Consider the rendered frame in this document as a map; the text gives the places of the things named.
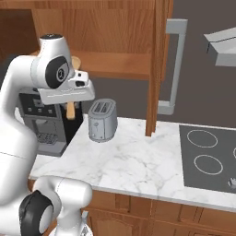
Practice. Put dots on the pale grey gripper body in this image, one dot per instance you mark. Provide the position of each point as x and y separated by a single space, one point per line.
66 93

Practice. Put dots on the grey black coffee machine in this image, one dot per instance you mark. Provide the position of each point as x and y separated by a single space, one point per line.
46 126

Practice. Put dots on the wooden cabinet door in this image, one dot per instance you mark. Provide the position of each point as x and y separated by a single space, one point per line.
155 76

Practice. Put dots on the open wooden wall cabinet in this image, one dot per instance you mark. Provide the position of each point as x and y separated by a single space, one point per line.
101 30

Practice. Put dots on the silver toaster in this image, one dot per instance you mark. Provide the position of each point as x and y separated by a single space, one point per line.
103 123

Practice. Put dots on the dark grey hob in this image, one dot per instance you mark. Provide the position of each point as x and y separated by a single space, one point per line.
209 159

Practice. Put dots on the grey range hood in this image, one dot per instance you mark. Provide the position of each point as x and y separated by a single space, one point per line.
222 49

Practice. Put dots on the metallic utensil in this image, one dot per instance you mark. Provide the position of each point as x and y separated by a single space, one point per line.
232 183

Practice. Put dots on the wooden spoon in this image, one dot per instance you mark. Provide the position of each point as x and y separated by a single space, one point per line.
71 112

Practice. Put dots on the wooden base cabinets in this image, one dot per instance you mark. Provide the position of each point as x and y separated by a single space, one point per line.
159 215

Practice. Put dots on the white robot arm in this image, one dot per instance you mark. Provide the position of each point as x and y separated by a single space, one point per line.
18 144

